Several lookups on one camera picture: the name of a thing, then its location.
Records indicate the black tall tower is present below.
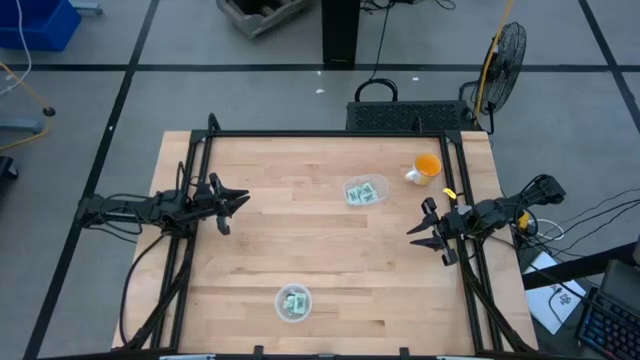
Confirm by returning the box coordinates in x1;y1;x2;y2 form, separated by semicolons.
321;0;362;66

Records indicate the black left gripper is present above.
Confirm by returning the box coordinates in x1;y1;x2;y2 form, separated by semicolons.
192;172;252;236

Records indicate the round clear plastic container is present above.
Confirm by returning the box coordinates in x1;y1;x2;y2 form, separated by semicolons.
273;283;314;324

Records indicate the rectangular clear plastic container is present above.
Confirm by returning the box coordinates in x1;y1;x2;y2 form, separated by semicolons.
342;172;391;208

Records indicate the black mesh basket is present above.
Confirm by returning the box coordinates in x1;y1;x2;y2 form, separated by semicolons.
345;99;476;133

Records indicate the grey metal bar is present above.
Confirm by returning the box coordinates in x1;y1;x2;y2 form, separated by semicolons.
0;117;44;135

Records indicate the black metal beam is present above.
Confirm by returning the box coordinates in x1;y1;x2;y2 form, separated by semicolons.
521;241;640;291

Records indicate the black backlit keyboard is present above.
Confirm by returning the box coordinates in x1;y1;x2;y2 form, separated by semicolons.
574;287;640;360

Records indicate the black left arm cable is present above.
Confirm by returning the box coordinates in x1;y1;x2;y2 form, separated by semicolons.
118;232;174;349

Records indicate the white printed paper sheet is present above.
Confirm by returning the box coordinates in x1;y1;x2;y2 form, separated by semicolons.
524;249;587;336

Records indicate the black floor fan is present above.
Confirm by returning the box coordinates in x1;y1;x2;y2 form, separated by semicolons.
479;21;528;115

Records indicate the grey wooden pallet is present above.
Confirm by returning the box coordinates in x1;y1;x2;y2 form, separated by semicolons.
215;0;314;40

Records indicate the yellow floor cable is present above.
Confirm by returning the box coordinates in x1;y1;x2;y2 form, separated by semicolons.
0;60;54;154

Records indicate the white floor cable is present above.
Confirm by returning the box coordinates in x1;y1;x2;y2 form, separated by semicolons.
0;0;33;99

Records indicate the black aluminium table frame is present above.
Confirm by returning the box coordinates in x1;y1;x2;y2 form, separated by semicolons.
112;112;539;360

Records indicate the black looped floor cable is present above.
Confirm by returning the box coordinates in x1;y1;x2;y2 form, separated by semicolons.
353;0;401;104

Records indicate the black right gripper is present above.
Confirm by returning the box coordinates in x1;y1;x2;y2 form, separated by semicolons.
405;196;474;267

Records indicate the white looped cable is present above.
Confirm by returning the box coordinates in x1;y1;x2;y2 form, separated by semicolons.
527;217;566;242

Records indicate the yellow white ceramic mug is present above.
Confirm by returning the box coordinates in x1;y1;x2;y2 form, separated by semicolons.
403;152;444;187

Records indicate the black fan power cable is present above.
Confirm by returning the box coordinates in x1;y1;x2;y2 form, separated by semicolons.
458;79;496;135

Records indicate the black floor object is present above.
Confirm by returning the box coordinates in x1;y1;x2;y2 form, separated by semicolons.
0;155;20;182

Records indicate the blue plastic bin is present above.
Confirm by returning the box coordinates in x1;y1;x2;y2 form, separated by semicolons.
0;0;83;53

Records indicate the black cable bundle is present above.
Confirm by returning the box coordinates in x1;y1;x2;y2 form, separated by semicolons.
529;187;640;251

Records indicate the grey caster base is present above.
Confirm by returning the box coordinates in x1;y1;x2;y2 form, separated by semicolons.
69;0;105;16

